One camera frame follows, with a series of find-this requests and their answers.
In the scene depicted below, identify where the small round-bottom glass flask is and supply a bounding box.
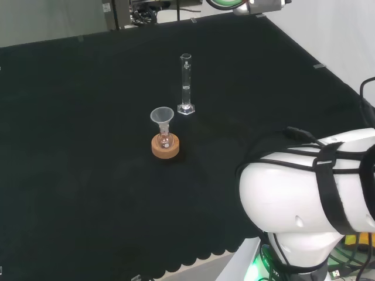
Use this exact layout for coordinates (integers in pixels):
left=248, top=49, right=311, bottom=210
left=157, top=125, right=172, bottom=149

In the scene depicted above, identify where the black bench cloth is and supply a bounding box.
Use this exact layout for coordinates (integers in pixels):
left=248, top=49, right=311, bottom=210
left=0, top=13, right=375, bottom=281

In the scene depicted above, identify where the cork ring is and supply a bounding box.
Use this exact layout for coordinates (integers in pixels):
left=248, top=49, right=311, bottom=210
left=151, top=133, right=180, bottom=160

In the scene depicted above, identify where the clear glass graduated cylinder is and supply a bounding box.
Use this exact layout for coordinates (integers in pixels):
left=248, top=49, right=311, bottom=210
left=177, top=53, right=195, bottom=116

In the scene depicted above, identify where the grey metal cabinet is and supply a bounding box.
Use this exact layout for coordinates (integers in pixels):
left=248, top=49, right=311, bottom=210
left=101, top=0, right=131, bottom=32

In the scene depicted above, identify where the black cable bundle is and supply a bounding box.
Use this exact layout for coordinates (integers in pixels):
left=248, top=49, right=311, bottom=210
left=131, top=6, right=159, bottom=25

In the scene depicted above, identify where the clear plastic funnel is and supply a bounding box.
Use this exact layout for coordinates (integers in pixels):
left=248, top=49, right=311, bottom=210
left=150, top=107, right=174, bottom=132

